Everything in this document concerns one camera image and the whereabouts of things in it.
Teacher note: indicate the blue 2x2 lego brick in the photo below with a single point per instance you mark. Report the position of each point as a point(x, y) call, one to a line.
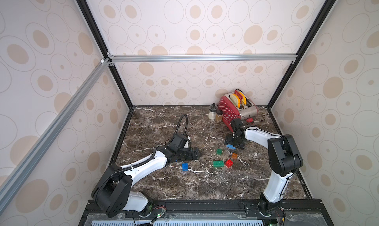
point(185, 167)

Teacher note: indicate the red 2x2 lego brick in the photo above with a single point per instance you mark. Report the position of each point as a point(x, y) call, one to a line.
point(229, 163)

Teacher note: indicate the green 2x4 lego brick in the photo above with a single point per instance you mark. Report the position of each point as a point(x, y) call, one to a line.
point(218, 164)

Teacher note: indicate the green 2x2 lego brick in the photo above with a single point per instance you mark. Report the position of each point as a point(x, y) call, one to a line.
point(219, 151)

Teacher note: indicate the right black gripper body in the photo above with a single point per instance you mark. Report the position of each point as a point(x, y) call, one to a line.
point(235, 138)

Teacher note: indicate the red polka dot toaster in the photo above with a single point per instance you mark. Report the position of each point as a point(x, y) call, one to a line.
point(237, 105)

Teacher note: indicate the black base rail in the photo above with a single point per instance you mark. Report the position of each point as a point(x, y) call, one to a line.
point(293, 212)

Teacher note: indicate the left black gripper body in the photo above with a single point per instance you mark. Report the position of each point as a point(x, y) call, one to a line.
point(183, 155)

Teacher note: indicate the horizontal aluminium rail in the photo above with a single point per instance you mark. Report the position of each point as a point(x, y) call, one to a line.
point(202, 58)

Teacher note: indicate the light blue 2x4 lego brick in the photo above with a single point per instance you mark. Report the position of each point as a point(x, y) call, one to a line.
point(231, 147)

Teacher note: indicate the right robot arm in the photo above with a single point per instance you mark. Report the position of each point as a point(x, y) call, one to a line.
point(283, 155)

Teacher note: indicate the brown spice jar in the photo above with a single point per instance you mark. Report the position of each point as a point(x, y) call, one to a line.
point(219, 116)

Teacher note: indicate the left diagonal aluminium rail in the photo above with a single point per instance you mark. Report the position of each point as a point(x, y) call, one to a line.
point(33, 157)

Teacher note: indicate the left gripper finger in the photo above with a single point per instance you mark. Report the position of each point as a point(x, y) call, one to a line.
point(195, 151)
point(194, 157)

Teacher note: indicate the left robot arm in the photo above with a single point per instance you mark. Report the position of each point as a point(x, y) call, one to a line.
point(113, 191)

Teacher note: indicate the glass jar with black lid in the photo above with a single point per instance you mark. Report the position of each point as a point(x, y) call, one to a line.
point(212, 111)

